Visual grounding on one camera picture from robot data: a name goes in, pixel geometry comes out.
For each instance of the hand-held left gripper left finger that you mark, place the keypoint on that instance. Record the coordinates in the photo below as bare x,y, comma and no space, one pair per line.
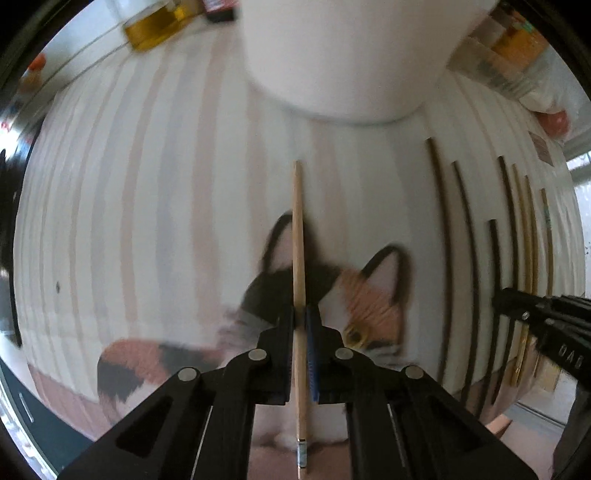
286,364

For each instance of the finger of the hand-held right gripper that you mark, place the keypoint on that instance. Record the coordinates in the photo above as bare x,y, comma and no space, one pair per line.
568,346
521,302

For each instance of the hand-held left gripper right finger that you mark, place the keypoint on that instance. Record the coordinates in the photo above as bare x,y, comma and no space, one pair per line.
315,360

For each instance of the light brown chopstick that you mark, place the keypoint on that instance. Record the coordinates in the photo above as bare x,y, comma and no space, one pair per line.
533,230
525,221

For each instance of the light wooden chopstick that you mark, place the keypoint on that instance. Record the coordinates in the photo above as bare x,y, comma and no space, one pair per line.
299,230

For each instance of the white utensil holder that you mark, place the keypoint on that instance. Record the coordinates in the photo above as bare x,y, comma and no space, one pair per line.
351,60

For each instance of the striped cat-print mat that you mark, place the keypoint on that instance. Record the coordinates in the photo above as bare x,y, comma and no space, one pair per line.
161,207

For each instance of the dark sauce bottle red label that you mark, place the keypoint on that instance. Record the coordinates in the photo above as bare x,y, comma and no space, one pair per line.
220,10

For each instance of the yellow cooking oil bottle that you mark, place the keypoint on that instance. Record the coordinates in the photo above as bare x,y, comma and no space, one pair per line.
154,25

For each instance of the orange-capped small bottle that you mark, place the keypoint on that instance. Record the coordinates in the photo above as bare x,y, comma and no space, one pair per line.
36,69

